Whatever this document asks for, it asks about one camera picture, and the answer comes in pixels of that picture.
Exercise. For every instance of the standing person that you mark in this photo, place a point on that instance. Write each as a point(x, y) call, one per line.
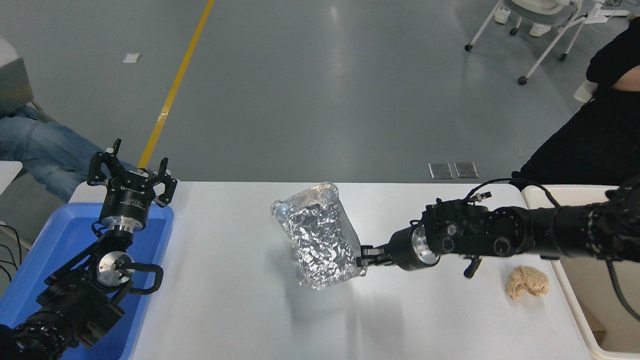
point(600, 135)

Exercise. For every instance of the large pale bin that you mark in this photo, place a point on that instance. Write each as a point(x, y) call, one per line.
point(595, 300)

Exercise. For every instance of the grey box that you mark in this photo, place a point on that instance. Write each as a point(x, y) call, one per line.
point(12, 85)

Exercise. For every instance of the blue plastic tray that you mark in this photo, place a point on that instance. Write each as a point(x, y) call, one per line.
point(60, 235)

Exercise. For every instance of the white wheeled chair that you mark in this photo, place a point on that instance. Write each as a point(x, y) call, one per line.
point(550, 42)

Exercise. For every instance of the brown cardboard piece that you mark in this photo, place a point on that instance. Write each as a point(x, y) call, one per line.
point(595, 330)

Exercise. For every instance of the small white table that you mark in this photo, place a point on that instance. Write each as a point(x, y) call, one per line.
point(7, 172)

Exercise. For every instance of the foil plate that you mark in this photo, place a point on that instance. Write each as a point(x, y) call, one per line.
point(320, 240)

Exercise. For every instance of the crumpled tan paper ball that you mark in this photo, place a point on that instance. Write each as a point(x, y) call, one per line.
point(527, 282)

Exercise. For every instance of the seated person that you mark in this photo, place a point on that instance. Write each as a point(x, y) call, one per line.
point(50, 150)

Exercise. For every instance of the metal floor outlet plate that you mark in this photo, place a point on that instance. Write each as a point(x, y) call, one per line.
point(466, 170)
point(441, 170)

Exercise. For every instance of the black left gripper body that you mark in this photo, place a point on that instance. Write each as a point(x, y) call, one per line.
point(127, 198)

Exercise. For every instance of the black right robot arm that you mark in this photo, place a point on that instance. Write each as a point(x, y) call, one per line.
point(550, 225)

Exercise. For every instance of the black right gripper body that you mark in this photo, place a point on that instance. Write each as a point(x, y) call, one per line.
point(400, 250)

